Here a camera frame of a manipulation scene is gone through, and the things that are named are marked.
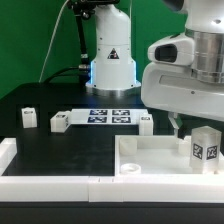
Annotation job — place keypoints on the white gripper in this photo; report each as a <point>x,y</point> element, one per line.
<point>171,88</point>

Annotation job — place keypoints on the white square tabletop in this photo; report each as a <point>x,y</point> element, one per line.
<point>152,155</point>

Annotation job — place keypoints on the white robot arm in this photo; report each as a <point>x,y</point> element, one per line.
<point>113,70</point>

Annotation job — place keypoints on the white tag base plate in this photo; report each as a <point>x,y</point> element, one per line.
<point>106,116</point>

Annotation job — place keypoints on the white U-shaped fence wall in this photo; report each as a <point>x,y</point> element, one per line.
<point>196,188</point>

